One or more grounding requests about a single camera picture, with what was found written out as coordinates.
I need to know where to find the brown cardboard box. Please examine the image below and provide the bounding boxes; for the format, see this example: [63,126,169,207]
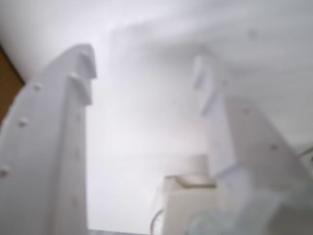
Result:
[0,44,25,125]

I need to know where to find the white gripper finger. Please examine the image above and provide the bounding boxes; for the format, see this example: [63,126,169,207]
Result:
[0,43,98,235]
[192,52,313,196]

